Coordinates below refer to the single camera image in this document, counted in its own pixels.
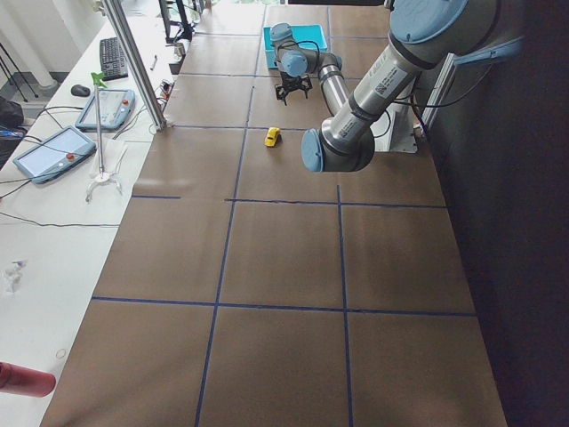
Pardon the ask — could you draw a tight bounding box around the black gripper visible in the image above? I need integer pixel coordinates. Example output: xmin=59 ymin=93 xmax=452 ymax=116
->
xmin=275 ymin=73 xmax=313 ymax=105

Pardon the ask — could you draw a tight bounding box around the yellow beetle toy car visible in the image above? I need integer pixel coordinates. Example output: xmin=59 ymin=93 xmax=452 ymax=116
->
xmin=264 ymin=127 xmax=281 ymax=148

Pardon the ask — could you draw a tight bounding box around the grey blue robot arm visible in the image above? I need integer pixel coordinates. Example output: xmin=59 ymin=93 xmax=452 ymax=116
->
xmin=269 ymin=1 xmax=526 ymax=173

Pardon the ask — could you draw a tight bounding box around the blue plastic bin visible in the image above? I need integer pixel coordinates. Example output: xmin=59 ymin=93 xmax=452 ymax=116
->
xmin=263 ymin=24 xmax=328 ymax=70

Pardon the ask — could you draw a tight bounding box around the small metal cup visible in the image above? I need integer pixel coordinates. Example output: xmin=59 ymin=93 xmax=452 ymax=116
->
xmin=173 ymin=44 xmax=186 ymax=57

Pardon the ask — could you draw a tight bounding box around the far teach pendant tablet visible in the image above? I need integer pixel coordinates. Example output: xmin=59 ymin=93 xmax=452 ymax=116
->
xmin=75 ymin=89 xmax=135 ymax=132

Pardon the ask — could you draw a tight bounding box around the teach pendant tablet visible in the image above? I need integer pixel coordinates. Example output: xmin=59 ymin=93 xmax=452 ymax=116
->
xmin=75 ymin=89 xmax=135 ymax=132
xmin=12 ymin=125 xmax=96 ymax=184

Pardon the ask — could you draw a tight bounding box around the black keyboard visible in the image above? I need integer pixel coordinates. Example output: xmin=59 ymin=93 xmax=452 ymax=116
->
xmin=100 ymin=37 xmax=128 ymax=81

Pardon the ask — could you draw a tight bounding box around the green white reacher grabber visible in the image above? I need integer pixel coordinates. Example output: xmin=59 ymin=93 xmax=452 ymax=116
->
xmin=85 ymin=72 xmax=123 ymax=203

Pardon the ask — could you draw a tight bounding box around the black computer mouse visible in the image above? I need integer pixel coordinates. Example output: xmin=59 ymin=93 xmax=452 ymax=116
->
xmin=70 ymin=85 xmax=91 ymax=98

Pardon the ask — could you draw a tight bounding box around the near teach pendant tablet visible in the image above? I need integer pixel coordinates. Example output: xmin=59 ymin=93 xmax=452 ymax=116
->
xmin=12 ymin=125 xmax=96 ymax=184

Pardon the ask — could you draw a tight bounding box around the crumpled white paper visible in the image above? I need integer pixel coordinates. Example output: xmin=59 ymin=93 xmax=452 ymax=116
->
xmin=3 ymin=260 xmax=28 ymax=294

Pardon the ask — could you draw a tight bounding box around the red cylinder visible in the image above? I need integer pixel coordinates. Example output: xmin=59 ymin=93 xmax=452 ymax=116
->
xmin=1 ymin=362 xmax=56 ymax=398

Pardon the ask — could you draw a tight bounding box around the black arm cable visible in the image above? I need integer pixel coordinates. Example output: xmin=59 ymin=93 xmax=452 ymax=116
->
xmin=284 ymin=39 xmax=472 ymax=110

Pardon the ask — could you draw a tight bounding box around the aluminium frame post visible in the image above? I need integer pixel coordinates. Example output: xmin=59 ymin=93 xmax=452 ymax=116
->
xmin=101 ymin=0 xmax=166 ymax=131

